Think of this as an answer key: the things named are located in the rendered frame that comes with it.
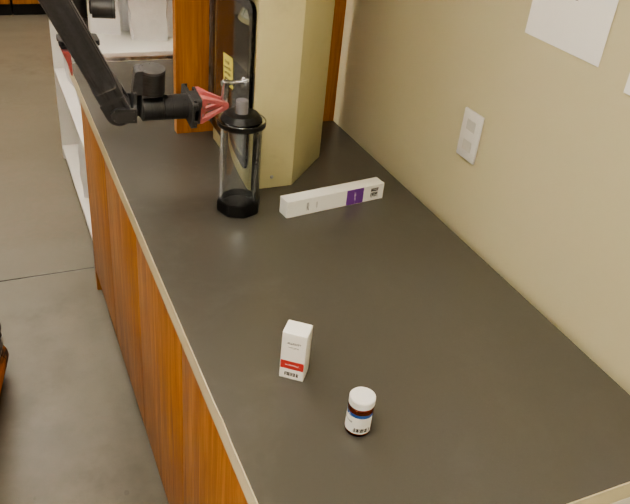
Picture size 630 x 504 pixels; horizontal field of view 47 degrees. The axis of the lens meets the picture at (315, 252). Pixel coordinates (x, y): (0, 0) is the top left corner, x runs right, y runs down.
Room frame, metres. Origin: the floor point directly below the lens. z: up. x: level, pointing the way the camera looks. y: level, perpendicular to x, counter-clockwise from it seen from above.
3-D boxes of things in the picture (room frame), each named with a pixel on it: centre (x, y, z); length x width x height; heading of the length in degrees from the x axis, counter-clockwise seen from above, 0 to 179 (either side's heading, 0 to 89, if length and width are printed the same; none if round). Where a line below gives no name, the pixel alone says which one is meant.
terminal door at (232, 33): (1.73, 0.25, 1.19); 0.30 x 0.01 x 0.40; 27
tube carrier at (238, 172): (1.49, 0.19, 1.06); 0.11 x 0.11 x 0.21
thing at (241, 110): (1.49, 0.19, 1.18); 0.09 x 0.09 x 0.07
